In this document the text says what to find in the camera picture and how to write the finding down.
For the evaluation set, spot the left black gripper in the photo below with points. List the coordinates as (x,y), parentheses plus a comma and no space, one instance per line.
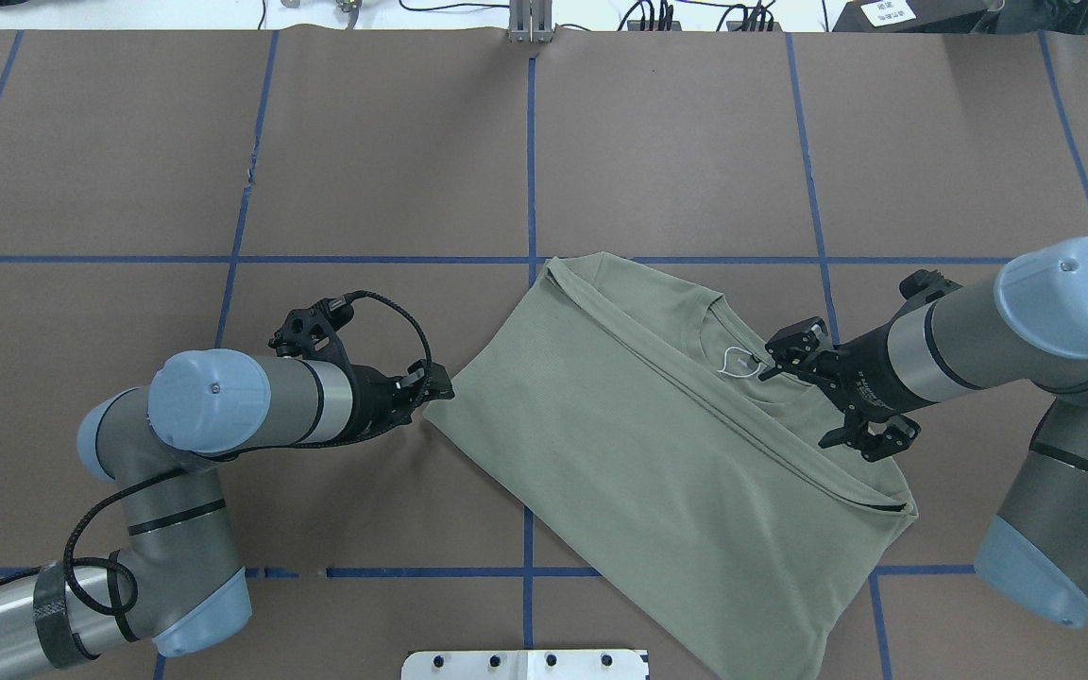
(373,400)

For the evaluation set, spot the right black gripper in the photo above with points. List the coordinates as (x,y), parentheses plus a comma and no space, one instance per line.
(866,380)

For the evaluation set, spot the olive green long-sleeve shirt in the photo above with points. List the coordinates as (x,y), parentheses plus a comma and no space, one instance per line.
(703,499)

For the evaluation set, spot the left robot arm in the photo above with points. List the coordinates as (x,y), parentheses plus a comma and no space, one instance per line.
(180,581)

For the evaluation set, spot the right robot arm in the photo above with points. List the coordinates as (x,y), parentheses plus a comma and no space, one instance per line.
(1016,342)

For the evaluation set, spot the white shirt tag loop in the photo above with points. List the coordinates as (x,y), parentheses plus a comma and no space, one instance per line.
(740,364)

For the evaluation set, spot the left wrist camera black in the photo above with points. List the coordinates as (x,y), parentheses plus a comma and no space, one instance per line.
(311,333)

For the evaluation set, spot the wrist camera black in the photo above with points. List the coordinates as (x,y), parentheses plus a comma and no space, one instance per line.
(922,288)
(311,333)

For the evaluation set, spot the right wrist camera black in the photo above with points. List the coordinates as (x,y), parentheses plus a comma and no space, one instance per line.
(922,288)

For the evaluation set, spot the white camera mast base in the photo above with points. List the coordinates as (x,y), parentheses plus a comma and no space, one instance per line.
(528,664)

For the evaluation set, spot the aluminium frame post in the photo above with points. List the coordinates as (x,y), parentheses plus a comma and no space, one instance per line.
(530,21)

